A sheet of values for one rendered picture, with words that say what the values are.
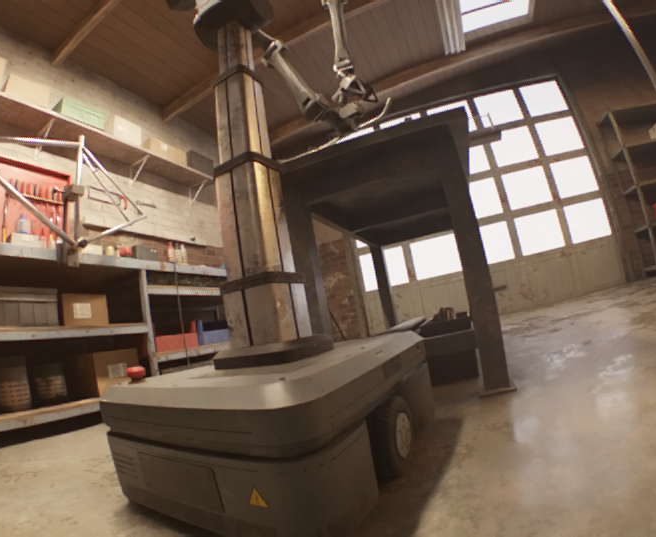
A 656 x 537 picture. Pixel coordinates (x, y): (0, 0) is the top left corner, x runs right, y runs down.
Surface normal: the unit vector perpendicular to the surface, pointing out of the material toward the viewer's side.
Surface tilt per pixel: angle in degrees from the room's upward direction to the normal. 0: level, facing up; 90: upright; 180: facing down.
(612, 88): 90
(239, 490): 90
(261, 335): 90
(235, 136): 90
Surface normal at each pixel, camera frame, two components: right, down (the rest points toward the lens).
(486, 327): -0.36, -0.07
